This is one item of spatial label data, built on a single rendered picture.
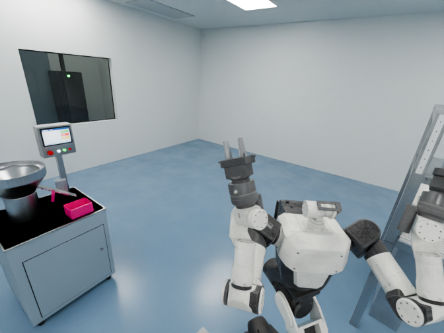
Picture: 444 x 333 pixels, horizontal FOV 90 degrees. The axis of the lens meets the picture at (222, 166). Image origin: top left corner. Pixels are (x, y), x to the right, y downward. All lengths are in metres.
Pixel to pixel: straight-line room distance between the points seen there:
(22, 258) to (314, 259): 1.74
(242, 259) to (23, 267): 1.59
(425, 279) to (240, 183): 0.65
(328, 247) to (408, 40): 4.45
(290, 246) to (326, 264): 0.16
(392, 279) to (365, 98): 4.26
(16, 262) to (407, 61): 5.43
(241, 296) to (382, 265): 0.55
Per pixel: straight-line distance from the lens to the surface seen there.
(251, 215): 0.70
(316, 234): 0.96
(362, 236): 1.07
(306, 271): 1.02
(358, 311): 2.34
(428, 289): 1.01
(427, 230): 0.95
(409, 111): 5.08
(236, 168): 0.70
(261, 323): 1.77
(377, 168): 5.26
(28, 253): 1.99
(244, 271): 0.76
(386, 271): 1.06
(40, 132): 2.13
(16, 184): 1.93
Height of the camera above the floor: 1.81
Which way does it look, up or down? 22 degrees down
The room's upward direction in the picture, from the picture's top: 4 degrees clockwise
